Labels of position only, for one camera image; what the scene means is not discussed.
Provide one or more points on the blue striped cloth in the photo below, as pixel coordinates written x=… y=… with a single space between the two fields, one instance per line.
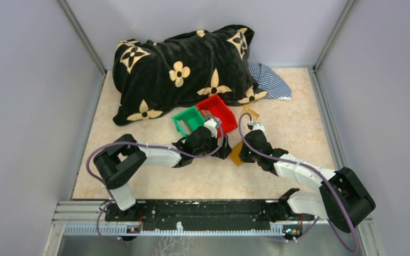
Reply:
x=269 y=81

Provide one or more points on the green plastic bin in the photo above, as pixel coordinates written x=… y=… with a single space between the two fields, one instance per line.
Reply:
x=191 y=116

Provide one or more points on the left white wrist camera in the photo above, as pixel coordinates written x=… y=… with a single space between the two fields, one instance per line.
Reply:
x=212 y=126

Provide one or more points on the tan leather card holder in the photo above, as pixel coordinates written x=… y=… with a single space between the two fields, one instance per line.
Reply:
x=234 y=155

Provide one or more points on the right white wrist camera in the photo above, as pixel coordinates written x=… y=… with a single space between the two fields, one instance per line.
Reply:
x=256 y=126

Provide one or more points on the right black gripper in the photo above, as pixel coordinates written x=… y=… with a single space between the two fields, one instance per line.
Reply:
x=252 y=134

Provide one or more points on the cards in green bin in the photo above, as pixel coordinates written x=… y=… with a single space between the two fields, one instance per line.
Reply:
x=184 y=127

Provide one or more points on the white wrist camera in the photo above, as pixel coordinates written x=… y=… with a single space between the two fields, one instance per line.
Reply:
x=256 y=126
x=212 y=126

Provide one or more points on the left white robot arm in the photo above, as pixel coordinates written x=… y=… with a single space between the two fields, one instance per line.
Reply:
x=117 y=162

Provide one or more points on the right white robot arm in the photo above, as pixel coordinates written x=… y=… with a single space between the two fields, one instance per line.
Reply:
x=337 y=195

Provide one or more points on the translucent yellow card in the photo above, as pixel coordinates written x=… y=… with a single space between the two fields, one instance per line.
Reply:
x=247 y=109

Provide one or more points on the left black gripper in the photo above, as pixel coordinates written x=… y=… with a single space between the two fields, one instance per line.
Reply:
x=222 y=143

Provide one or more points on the red plastic bin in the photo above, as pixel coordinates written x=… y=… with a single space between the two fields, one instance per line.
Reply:
x=215 y=106

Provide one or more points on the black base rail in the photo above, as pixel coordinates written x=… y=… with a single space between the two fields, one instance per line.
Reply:
x=203 y=215

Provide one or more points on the black floral plush blanket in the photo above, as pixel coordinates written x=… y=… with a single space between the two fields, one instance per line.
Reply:
x=153 y=78

